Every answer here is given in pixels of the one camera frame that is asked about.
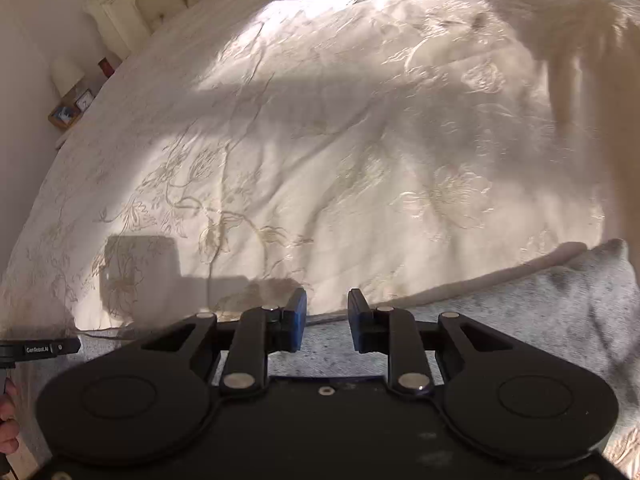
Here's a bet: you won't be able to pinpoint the cream embroidered bedspread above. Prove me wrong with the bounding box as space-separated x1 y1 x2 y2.
0 0 640 341

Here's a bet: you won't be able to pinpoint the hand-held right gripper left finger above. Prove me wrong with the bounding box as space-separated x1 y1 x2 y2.
141 288 308 395

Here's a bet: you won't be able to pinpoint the white table lamp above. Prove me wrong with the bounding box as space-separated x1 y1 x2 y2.
50 56 87 97

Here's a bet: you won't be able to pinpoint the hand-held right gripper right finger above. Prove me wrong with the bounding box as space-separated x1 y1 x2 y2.
348 288 513 395

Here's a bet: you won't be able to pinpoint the person's left hand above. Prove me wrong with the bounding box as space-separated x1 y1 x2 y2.
0 377 22 457

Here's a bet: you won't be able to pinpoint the wooden photo frame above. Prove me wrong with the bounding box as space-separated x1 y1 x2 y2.
48 102 84 132

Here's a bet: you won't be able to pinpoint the grey speckled pants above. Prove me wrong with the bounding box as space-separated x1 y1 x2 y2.
10 238 640 468

